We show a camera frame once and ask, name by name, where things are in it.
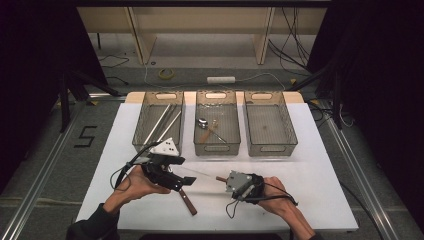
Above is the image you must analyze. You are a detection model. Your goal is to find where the yellow tape roll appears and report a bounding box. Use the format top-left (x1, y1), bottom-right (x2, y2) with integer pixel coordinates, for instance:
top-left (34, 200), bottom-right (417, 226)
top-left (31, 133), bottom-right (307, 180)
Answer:
top-left (157, 67), bottom-right (176, 81)

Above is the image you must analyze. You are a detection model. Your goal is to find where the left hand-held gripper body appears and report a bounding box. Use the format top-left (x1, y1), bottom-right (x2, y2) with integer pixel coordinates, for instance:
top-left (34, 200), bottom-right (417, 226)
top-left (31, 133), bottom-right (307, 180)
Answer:
top-left (133, 137), bottom-right (184, 192)

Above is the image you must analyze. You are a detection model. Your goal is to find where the light brown spoon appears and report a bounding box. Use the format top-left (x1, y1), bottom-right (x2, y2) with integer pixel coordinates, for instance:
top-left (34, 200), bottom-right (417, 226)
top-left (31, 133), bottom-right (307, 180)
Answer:
top-left (199, 119), bottom-right (220, 145)

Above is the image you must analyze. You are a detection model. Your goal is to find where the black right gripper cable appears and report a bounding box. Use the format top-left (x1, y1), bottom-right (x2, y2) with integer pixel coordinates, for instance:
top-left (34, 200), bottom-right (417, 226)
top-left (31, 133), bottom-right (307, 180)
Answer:
top-left (225, 181), bottom-right (299, 220)

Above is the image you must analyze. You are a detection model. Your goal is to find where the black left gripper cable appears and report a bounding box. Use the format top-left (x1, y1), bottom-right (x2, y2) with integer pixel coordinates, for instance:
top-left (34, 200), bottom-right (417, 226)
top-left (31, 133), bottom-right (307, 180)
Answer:
top-left (109, 141), bottom-right (159, 193)

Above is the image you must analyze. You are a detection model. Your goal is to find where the thick black cable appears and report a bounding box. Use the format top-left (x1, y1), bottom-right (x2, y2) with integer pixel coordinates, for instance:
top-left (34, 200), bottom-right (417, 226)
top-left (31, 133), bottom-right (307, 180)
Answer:
top-left (339, 181), bottom-right (385, 240)

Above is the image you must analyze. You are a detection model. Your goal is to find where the smoky transparent plastic bin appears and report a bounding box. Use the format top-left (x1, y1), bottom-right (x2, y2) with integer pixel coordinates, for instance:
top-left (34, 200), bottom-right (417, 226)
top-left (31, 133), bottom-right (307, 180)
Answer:
top-left (131, 90), bottom-right (186, 157)
top-left (243, 90), bottom-right (299, 158)
top-left (193, 89), bottom-right (242, 157)

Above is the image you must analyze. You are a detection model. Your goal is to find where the thin black cable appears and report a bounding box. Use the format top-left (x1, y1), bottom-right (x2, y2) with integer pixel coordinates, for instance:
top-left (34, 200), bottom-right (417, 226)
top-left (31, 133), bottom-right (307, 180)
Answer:
top-left (106, 75), bottom-right (130, 86)
top-left (308, 101), bottom-right (334, 128)
top-left (99, 54), bottom-right (130, 70)

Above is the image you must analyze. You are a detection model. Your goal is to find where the person's left hand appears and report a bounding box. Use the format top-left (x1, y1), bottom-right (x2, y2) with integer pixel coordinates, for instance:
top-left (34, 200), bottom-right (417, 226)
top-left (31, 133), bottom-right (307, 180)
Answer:
top-left (103, 165), bottom-right (171, 216)

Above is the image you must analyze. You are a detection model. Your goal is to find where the light wooden desk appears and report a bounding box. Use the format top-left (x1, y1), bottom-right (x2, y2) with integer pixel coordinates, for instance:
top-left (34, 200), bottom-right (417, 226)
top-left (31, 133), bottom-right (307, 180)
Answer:
top-left (78, 6), bottom-right (328, 66)

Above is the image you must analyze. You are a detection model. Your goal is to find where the bundle of black cables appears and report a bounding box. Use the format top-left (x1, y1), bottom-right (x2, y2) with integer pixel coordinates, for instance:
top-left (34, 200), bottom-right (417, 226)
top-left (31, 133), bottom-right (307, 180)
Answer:
top-left (267, 6), bottom-right (312, 73)

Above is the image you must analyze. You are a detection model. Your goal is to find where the white power strip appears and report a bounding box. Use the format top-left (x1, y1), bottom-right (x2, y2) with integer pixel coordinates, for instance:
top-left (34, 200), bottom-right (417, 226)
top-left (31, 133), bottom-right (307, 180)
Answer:
top-left (206, 75), bottom-right (237, 85)

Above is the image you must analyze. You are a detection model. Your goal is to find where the person's right hand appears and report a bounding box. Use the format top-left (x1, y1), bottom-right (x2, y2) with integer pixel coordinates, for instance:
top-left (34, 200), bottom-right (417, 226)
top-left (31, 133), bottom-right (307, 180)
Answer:
top-left (259, 176), bottom-right (301, 218)

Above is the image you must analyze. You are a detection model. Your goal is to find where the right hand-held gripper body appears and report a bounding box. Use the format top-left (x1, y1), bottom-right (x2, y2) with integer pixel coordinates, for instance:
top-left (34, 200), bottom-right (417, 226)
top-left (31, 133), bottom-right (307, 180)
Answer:
top-left (225, 170), bottom-right (266, 203)

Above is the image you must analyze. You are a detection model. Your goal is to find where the aluminium rail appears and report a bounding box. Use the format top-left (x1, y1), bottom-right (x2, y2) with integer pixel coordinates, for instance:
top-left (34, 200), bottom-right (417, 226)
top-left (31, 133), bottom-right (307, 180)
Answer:
top-left (0, 106), bottom-right (83, 240)
top-left (323, 113), bottom-right (399, 240)
top-left (87, 93), bottom-right (127, 102)

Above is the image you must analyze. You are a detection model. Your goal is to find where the knife with wooden handle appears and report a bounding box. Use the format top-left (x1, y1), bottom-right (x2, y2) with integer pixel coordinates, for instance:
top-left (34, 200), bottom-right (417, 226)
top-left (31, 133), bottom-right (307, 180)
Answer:
top-left (179, 189), bottom-right (198, 216)

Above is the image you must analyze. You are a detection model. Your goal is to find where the black metal stand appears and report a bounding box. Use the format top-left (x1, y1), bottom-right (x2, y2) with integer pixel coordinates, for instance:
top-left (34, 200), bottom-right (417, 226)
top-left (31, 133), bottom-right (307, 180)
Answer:
top-left (58, 68), bottom-right (122, 134)
top-left (285, 63), bottom-right (344, 130)

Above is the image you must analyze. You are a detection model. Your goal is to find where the black curtain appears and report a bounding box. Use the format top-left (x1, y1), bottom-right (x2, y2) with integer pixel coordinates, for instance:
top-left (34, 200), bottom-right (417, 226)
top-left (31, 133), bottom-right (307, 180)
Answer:
top-left (0, 0), bottom-right (109, 194)
top-left (306, 0), bottom-right (424, 231)

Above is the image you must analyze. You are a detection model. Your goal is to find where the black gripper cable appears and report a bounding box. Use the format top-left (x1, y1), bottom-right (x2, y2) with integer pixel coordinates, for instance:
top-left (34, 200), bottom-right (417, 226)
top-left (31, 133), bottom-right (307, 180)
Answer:
top-left (109, 141), bottom-right (159, 193)
top-left (225, 181), bottom-right (299, 220)

